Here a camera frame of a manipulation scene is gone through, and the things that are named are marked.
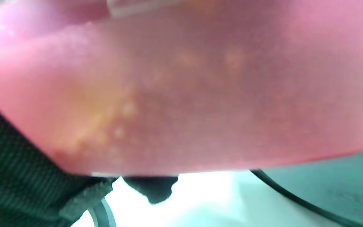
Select pink plastic container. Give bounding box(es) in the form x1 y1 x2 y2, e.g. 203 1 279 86
0 0 363 177

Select black camera cable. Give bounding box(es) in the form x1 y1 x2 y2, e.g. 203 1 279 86
250 169 363 227

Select person's right hand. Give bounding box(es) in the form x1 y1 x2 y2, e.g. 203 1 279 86
0 95 179 227

